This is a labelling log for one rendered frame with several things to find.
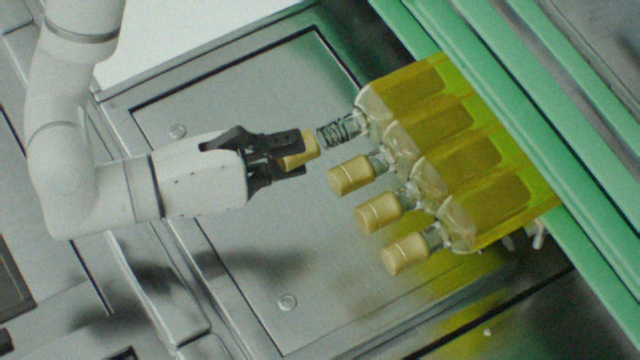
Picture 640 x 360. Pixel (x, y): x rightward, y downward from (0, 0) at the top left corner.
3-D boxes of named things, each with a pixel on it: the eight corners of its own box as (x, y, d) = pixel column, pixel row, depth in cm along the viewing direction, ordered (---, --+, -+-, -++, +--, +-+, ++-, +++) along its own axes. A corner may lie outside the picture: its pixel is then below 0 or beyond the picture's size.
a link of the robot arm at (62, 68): (127, 38, 132) (95, 204, 144) (113, -20, 142) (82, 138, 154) (47, 33, 129) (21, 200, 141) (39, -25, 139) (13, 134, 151)
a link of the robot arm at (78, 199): (18, 114, 143) (23, 163, 136) (108, 91, 145) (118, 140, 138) (45, 217, 153) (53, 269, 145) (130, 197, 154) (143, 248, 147)
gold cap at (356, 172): (358, 165, 153) (324, 181, 152) (359, 147, 150) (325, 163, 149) (374, 188, 151) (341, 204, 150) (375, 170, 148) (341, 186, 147)
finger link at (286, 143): (248, 166, 149) (306, 153, 150) (246, 149, 146) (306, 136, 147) (241, 144, 151) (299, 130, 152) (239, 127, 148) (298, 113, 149)
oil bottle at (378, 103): (492, 52, 164) (345, 120, 158) (495, 22, 159) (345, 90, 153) (517, 82, 161) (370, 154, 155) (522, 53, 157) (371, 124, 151)
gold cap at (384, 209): (385, 201, 150) (351, 218, 149) (386, 184, 147) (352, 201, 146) (401, 225, 149) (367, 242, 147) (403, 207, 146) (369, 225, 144)
